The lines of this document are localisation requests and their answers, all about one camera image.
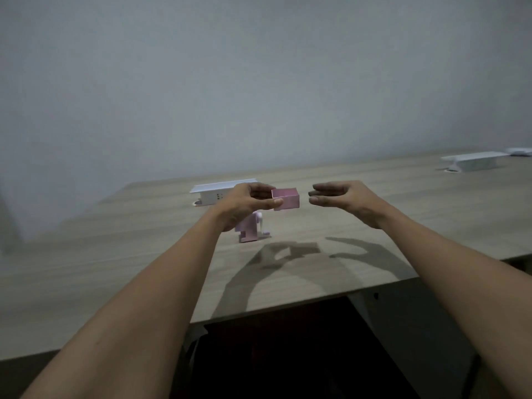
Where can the person's right hand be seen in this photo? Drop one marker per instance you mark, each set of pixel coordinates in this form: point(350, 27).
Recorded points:
point(353, 197)

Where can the person's left hand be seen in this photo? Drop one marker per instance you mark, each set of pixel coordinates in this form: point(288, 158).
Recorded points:
point(237, 203)

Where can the pink pencil sharpener body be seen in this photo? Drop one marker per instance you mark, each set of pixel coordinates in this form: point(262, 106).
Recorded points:
point(248, 230)

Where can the pink sharpener drawer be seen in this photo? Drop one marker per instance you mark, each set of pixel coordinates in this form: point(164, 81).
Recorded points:
point(289, 202)

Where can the person's left forearm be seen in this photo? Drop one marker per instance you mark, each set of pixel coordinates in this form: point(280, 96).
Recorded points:
point(145, 311)

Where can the person's right forearm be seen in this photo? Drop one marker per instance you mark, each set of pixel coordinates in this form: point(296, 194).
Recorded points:
point(461, 286)

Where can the white desk socket box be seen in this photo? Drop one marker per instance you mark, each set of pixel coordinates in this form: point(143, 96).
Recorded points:
point(478, 160)
point(216, 188)

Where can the small white flat object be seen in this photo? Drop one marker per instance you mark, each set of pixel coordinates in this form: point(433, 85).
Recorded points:
point(519, 151)

